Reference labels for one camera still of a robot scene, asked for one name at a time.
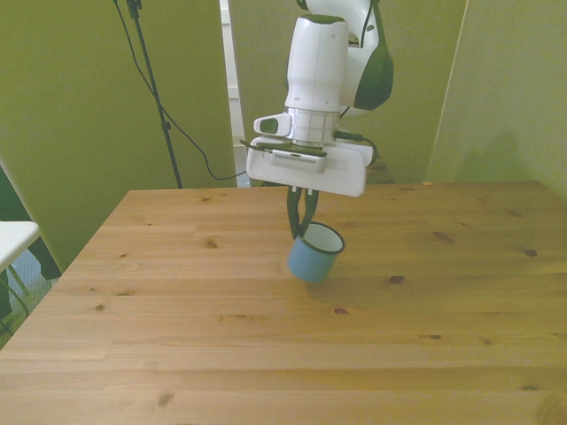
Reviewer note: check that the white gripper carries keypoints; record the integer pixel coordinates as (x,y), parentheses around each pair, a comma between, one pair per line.
(345,175)

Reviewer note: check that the blue enamel mug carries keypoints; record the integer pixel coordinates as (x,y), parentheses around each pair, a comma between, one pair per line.
(312,261)

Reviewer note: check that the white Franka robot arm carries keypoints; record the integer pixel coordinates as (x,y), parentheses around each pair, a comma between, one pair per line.
(316,57)

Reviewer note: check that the black tripod stand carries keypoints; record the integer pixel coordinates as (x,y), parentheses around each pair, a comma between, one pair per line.
(153,88)

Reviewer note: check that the white side table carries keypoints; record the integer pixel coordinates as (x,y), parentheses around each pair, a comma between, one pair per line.
(15,241)

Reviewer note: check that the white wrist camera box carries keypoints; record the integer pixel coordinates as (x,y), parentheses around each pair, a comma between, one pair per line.
(297,160)

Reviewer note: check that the wooden robot pedestal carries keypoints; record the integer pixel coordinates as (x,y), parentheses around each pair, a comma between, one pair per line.
(382,175)

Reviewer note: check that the white vertical post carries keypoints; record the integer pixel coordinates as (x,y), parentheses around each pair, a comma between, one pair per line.
(235,88)

